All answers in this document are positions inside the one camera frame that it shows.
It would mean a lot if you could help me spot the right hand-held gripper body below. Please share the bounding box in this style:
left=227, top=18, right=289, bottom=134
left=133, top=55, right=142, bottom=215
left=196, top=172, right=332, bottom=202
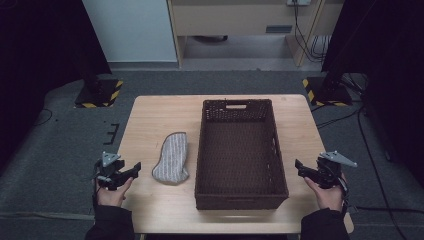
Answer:
left=314, top=150, right=358, bottom=190

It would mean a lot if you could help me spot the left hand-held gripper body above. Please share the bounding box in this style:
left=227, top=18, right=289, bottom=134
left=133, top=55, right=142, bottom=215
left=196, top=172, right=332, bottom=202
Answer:
left=93, top=151, right=126, bottom=192

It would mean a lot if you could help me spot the grey striped cloth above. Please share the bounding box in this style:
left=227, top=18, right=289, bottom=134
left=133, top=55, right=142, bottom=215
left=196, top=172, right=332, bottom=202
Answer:
left=151, top=131, right=190, bottom=185

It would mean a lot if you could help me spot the brown woven basket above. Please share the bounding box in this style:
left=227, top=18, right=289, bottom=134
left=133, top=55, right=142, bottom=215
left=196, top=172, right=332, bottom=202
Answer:
left=194, top=98, right=290, bottom=211

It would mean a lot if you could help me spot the person's left hand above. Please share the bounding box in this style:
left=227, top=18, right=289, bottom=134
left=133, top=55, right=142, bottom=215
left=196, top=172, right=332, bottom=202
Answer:
left=95, top=176, right=134, bottom=208

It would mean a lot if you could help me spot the person's right hand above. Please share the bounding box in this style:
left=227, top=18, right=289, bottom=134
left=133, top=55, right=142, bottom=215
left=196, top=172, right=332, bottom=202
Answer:
left=303, top=173, right=348, bottom=212

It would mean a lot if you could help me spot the striped black stand base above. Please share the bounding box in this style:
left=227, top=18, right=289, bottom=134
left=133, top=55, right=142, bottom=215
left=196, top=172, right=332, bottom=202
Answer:
left=73, top=78, right=124, bottom=109
left=302, top=76, right=354, bottom=108

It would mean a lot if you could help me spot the black curtain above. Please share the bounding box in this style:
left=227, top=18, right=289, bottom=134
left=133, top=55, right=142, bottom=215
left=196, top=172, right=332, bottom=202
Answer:
left=0, top=0, right=113, bottom=174
left=321, top=0, right=424, bottom=188

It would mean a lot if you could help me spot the white panel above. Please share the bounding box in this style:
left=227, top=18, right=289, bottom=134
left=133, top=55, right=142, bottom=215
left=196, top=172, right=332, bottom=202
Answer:
left=82, top=0, right=178, bottom=63

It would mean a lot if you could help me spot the light wooden desk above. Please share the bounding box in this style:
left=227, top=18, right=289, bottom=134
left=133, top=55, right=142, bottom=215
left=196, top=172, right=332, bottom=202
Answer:
left=166, top=0, right=346, bottom=69

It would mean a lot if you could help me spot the right hand-held gripper cable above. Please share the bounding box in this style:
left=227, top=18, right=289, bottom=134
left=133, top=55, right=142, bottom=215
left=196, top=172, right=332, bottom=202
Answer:
left=338, top=166, right=353, bottom=216

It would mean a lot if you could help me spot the hand-held gripper cable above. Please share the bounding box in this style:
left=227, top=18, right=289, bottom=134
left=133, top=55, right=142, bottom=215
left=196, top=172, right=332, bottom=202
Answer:
left=91, top=159, right=101, bottom=208
left=338, top=166, right=353, bottom=216

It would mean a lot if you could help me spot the left hand-held gripper cable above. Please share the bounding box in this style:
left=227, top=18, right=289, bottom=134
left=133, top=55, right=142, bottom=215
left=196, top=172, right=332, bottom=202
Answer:
left=91, top=159, right=101, bottom=208

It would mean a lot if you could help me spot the long black floor cable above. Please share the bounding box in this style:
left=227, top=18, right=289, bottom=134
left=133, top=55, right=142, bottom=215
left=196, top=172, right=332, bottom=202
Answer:
left=356, top=106, right=401, bottom=240

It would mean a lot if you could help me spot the short black floor cable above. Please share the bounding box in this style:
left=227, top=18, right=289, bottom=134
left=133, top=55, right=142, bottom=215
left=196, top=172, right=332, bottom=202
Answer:
left=314, top=108, right=363, bottom=130

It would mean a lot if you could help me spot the taped black floor cable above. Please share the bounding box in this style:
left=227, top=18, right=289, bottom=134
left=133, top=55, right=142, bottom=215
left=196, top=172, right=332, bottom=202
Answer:
left=354, top=206, right=424, bottom=215

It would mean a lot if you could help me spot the thin black floor cable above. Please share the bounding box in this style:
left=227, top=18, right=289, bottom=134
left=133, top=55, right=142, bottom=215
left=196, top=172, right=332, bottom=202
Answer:
left=33, top=108, right=54, bottom=127

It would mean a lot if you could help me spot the black looped cable bundle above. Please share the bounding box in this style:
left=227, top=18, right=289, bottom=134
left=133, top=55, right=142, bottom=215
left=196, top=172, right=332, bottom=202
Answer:
left=309, top=34, right=333, bottom=63

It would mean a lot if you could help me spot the black hanging power cable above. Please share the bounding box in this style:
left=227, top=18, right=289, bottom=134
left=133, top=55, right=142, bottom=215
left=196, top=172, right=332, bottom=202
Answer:
left=292, top=0, right=326, bottom=64

